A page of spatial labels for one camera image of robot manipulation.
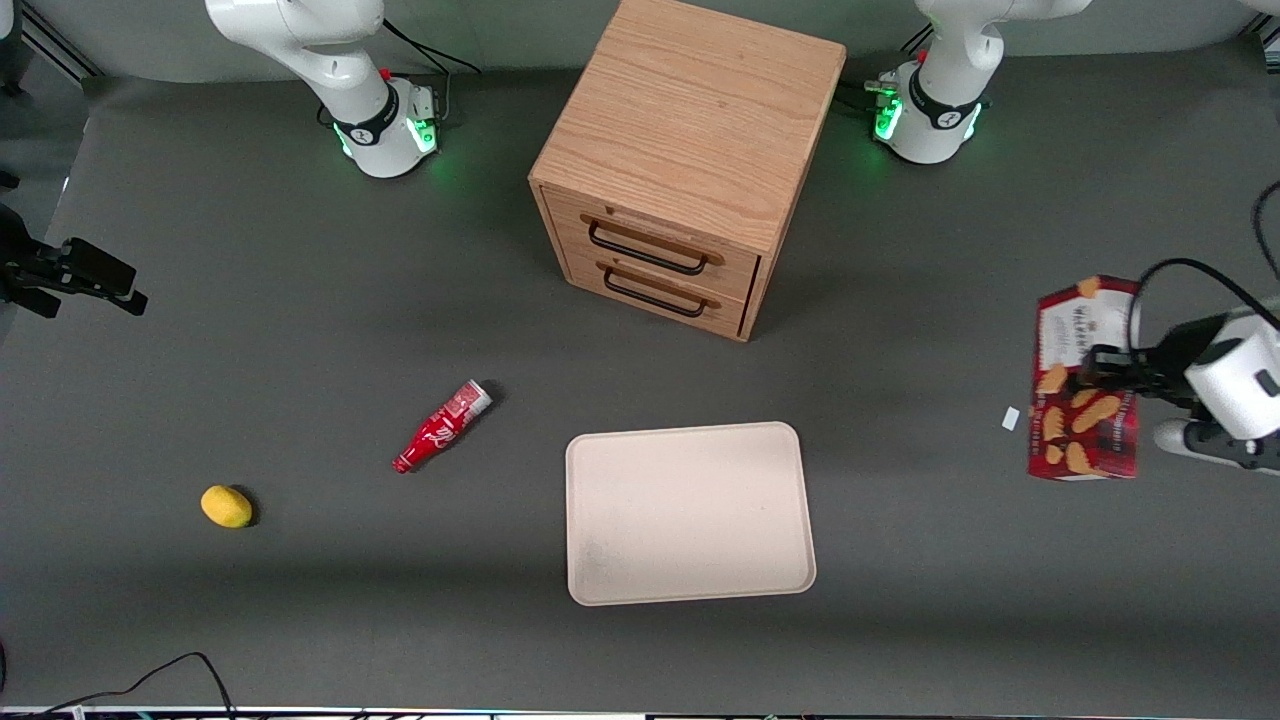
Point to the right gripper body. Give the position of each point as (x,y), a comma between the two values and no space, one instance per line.
(30,272)

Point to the red cookie box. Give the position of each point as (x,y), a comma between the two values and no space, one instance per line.
(1085,440)

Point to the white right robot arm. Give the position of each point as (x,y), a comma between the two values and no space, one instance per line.
(330,50)

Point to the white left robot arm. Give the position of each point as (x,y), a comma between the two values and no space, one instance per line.
(945,60)

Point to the beige rectangular tray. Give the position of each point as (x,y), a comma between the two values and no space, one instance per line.
(685,515)

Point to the small white paper scrap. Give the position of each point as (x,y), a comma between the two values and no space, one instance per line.
(1010,419)

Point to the yellow lemon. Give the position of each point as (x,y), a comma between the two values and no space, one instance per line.
(226,506)

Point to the red cola bottle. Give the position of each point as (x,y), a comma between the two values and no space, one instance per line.
(440,430)

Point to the dark grey table mat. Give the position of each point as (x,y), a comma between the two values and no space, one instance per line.
(300,600)

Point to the wooden drawer front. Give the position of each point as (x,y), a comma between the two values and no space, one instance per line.
(740,268)
(725,312)

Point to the wooden two-drawer cabinet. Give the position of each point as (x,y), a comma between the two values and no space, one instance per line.
(700,110)

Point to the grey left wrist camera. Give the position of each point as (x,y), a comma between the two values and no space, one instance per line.
(1200,440)

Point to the dark metal frame rail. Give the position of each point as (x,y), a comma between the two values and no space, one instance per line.
(55,40)

